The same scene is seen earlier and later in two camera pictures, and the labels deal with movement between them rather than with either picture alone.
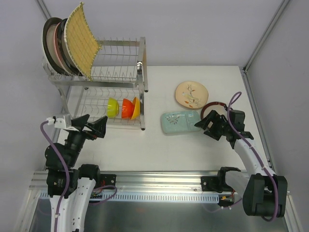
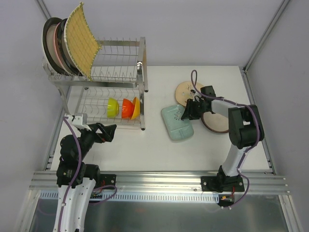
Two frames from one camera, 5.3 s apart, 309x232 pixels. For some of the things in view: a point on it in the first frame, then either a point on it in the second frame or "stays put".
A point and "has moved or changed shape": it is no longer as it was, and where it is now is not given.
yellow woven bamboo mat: x=81 y=44 stays put
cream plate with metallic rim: x=48 y=47 stays put
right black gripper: x=217 y=126 → x=193 y=109
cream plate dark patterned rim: x=66 y=59 stays put
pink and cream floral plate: x=57 y=50 stays put
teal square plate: x=180 y=122 has moved or changed shape
